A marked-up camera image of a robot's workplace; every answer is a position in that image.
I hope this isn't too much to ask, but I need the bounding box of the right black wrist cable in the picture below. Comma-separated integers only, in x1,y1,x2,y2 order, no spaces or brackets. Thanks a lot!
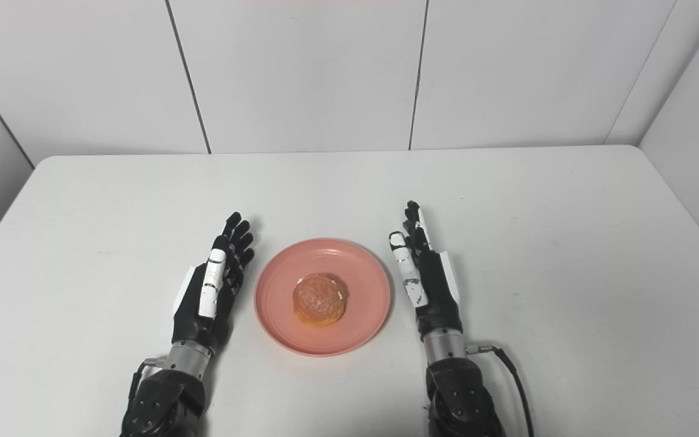
467,344,535,437

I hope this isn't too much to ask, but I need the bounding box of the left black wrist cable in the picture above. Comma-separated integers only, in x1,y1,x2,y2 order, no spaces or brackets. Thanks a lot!
127,357,167,421

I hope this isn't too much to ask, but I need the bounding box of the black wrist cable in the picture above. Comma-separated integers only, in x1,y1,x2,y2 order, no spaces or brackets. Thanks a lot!
467,344,535,437
127,357,167,421

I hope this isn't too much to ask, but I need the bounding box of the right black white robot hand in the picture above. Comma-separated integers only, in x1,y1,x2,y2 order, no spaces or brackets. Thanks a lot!
388,200,464,340

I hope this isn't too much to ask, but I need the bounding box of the pink round plate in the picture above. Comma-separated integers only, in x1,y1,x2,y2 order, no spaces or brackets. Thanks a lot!
254,237,392,357

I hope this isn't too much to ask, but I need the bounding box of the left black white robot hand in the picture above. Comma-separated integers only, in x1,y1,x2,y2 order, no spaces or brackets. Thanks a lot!
171,212,255,351

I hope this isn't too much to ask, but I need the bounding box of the golden cream puff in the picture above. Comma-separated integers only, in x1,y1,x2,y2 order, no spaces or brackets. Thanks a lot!
292,273,348,327

